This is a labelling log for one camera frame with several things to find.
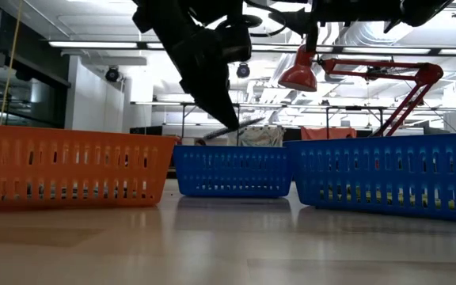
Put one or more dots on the black folding table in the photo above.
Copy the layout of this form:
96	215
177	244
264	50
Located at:
354	107
183	118

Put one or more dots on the white cloth cover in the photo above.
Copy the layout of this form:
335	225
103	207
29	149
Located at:
259	136

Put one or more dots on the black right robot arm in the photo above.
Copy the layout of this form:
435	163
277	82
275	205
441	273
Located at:
370	10

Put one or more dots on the ceiling light strip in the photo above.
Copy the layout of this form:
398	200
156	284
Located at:
93	44

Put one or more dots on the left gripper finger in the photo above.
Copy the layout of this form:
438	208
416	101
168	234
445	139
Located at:
212	95

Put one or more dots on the red desk lamp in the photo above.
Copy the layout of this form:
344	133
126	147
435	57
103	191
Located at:
299	75

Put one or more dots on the black round ceiling fixture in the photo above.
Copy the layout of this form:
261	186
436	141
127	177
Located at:
112	74
244	71

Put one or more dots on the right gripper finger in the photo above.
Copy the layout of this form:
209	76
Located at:
295	21

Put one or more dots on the orange cloth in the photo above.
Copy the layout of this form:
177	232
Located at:
327	134

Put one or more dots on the person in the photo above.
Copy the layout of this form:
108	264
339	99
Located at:
201	142

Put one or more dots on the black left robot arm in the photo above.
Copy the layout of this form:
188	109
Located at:
164	16

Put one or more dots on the blue plastic basket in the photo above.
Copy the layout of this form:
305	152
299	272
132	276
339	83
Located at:
390	178
232	174

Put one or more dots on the orange plastic basket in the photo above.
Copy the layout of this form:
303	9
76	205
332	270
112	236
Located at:
69	174

